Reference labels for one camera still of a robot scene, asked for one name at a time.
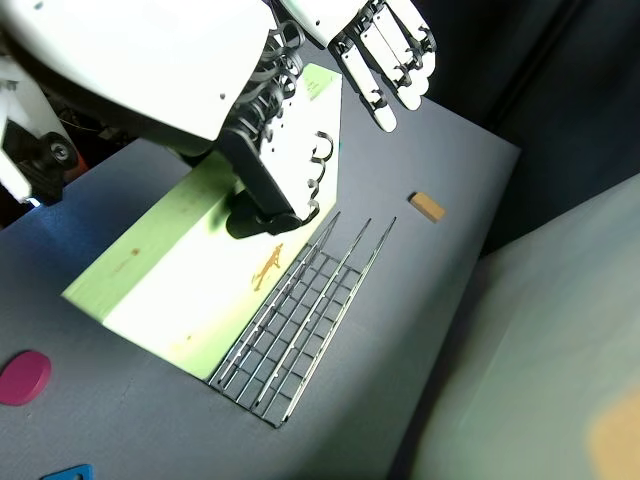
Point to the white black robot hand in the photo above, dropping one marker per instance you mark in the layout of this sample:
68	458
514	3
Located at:
370	30
150	65

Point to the small tan wooden block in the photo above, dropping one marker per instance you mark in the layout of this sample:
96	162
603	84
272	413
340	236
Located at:
427	206

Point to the blue perforated toy piece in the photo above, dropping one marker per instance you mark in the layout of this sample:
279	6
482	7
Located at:
72	472

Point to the magenta round disc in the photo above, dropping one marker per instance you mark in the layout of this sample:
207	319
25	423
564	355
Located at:
22	377

